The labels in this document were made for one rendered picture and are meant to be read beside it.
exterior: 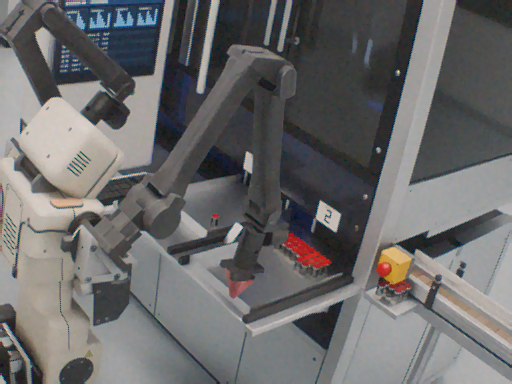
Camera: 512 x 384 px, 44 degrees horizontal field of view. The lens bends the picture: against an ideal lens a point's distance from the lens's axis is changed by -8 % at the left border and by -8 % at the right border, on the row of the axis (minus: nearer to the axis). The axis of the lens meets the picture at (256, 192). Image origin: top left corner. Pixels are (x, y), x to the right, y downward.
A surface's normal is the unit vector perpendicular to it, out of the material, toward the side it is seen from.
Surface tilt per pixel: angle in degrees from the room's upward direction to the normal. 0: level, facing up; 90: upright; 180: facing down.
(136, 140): 90
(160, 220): 93
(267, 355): 90
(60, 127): 48
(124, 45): 90
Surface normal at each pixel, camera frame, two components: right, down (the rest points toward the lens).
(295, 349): -0.76, 0.18
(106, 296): 0.63, 0.45
